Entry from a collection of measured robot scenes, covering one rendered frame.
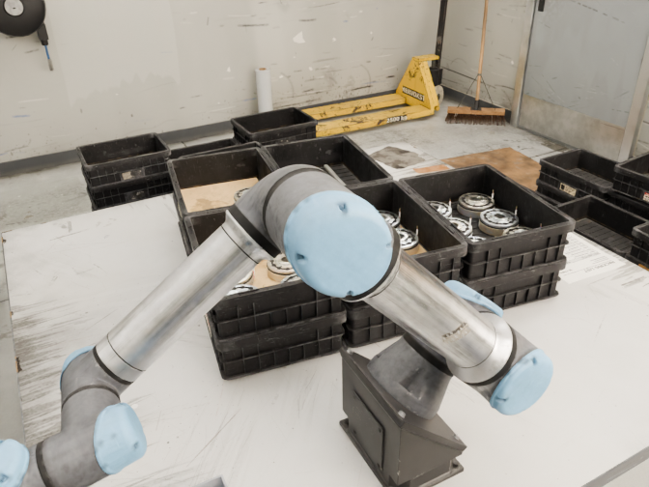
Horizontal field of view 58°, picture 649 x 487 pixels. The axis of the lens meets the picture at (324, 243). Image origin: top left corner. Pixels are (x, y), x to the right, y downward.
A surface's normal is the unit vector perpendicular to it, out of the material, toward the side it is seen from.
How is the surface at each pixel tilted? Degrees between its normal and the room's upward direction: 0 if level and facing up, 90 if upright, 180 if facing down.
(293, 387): 0
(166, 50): 90
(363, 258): 80
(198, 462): 0
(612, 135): 90
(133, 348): 66
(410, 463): 90
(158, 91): 90
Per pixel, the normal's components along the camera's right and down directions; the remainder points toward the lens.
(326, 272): 0.29, 0.32
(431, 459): 0.46, 0.44
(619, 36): -0.88, 0.26
